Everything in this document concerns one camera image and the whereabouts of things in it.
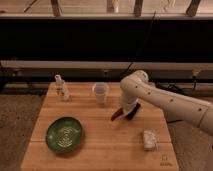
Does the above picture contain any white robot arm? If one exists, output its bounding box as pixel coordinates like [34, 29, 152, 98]
[120, 70, 213, 136]

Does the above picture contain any green ceramic plate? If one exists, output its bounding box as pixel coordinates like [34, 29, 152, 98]
[45, 117, 83, 154]

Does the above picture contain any black smartphone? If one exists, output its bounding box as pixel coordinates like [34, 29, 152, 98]
[125, 103, 141, 120]

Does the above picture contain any small clear spray bottle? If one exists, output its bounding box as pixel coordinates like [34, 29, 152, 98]
[55, 74, 70, 101]

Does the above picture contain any black hanging cable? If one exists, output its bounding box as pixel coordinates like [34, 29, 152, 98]
[119, 11, 157, 77]

